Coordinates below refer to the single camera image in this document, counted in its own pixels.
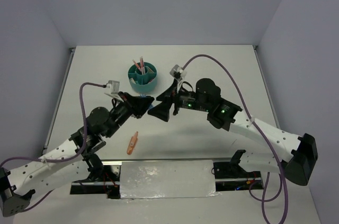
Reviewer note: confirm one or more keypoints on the teal round desk organizer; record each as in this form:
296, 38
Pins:
139, 82

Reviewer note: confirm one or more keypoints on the silver foil sheet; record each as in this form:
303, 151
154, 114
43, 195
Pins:
167, 179

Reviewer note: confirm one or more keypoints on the blue highlighter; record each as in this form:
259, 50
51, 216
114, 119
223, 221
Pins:
151, 106

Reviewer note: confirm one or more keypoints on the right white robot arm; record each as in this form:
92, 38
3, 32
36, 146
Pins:
295, 156

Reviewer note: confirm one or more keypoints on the orange highlighter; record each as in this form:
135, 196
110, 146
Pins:
132, 143

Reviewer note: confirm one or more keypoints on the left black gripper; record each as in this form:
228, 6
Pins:
136, 105

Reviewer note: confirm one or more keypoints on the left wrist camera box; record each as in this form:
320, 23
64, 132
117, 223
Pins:
112, 88

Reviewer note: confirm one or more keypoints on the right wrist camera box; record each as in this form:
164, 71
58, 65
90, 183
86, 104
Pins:
178, 73

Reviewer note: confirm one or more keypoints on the orange slim pen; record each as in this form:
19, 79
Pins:
139, 64

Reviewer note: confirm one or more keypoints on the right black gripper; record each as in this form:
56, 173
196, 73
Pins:
162, 110

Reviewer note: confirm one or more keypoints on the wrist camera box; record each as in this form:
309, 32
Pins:
178, 73
112, 88

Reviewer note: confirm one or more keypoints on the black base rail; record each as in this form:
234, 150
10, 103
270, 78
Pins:
227, 178

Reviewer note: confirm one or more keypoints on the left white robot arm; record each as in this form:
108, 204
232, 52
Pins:
75, 159

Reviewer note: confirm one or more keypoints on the red slim pen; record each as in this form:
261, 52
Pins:
137, 65

